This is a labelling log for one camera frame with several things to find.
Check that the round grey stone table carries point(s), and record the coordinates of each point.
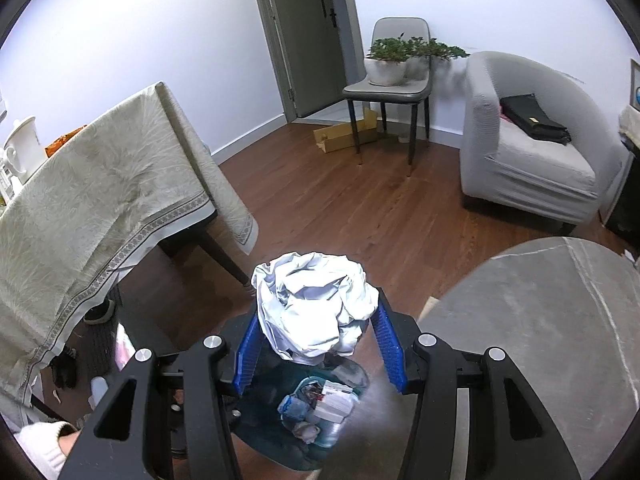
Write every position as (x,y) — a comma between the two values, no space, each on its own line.
(525,360)

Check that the grey dining chair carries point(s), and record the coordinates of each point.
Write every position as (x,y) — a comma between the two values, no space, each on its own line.
(395,89)

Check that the dark teal trash bin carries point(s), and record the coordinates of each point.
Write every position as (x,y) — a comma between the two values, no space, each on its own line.
(260,432)

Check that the blue tissue pack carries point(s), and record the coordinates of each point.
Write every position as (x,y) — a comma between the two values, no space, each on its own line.
(292,406)

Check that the white kettle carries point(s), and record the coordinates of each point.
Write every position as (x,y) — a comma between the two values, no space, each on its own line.
(22,145)

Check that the beige sideboard cloth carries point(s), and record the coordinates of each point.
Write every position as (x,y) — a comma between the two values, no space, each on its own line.
(631,125)

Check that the grey slipper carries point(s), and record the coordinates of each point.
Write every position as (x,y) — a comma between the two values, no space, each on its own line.
(100,312)

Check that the grey picture frame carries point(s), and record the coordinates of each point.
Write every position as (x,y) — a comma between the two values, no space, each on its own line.
(634,72)

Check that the dark wooden dining table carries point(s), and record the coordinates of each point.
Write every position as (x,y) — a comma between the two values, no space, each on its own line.
(225,260)

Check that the table with beige cloth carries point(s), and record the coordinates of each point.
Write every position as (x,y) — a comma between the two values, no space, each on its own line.
(100,200)

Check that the potted plant in white pot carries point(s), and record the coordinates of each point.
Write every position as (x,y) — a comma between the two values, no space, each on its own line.
(432,50)
(385,62)

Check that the grey armchair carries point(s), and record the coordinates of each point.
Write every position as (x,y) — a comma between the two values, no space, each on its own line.
(525,165)

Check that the colourful wrapper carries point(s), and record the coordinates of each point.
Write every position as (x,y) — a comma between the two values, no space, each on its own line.
(312,390)

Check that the black shoes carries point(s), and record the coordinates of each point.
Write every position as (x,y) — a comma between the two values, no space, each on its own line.
(65,366)

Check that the white paper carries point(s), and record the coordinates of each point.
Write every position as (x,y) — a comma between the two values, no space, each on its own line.
(315,310)

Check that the grey door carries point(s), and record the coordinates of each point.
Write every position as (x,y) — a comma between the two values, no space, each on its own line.
(310,35)

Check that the small white box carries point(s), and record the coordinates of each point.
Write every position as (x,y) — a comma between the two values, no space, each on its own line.
(332,402)

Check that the flat cardboard box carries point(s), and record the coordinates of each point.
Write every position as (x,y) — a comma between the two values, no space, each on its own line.
(345,136)

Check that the black leather bag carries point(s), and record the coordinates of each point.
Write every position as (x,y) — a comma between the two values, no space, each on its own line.
(532,117)

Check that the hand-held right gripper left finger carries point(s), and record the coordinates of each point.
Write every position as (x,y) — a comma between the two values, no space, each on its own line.
(246,360)

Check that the crumpled tissue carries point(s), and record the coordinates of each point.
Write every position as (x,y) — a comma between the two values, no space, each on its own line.
(305,431)

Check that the orange packet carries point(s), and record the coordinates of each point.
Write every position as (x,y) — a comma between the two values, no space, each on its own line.
(62,142)

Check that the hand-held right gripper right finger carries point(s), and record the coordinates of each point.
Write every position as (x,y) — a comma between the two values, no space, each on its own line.
(390,355)

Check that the white bottle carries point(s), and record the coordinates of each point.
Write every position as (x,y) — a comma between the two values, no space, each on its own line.
(100,391)

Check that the pink cloth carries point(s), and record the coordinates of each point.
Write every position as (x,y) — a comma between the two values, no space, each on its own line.
(122,350)

